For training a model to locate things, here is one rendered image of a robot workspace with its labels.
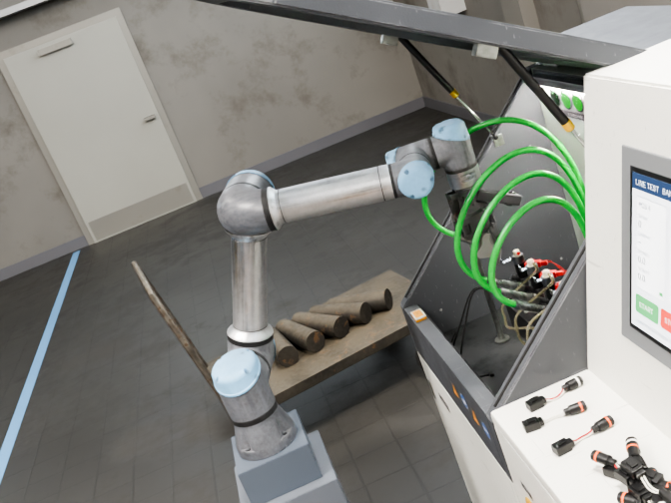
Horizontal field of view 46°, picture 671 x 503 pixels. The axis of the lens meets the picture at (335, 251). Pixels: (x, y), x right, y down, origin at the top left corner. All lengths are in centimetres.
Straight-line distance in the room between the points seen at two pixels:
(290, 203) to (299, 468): 65
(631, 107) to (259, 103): 759
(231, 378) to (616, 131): 99
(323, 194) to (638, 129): 65
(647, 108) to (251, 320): 105
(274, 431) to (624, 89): 109
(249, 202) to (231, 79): 710
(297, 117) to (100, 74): 213
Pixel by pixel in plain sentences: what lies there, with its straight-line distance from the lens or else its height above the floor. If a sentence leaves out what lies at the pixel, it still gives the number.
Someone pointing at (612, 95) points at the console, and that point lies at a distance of 143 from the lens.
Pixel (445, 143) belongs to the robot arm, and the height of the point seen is 144.
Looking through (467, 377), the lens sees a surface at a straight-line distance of 182.
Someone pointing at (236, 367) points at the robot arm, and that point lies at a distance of 186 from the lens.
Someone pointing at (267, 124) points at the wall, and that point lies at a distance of 884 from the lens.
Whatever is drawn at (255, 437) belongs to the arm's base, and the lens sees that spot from 190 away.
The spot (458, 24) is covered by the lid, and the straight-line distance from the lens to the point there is 139.
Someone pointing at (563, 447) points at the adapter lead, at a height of 99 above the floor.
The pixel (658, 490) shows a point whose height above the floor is 101.
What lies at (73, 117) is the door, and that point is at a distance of 876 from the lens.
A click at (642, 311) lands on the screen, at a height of 118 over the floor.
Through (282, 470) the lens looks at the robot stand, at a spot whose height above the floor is 86.
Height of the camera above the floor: 189
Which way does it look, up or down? 19 degrees down
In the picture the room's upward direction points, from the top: 21 degrees counter-clockwise
